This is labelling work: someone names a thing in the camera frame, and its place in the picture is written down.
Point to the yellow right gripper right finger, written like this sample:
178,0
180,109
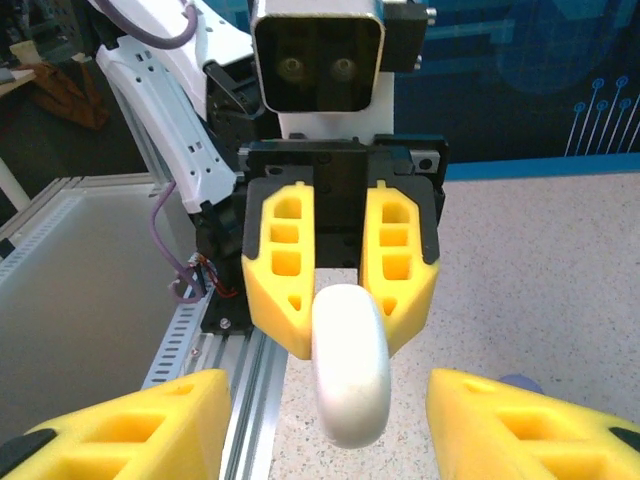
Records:
460,430

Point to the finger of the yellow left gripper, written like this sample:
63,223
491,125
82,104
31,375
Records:
417,295
260,295

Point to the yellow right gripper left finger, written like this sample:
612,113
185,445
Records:
200,425

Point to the white earbud charging case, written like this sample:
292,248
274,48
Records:
350,375

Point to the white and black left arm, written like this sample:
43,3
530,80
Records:
165,125

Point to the grey metal sheet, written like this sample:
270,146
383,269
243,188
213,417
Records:
90,300

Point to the brown cloth bundle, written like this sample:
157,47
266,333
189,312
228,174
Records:
70,95

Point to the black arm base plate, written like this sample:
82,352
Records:
225,310

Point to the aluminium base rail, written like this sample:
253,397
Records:
250,400

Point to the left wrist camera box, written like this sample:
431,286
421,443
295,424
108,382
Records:
320,50

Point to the blue-edged aluminium side rail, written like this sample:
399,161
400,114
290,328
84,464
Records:
550,167

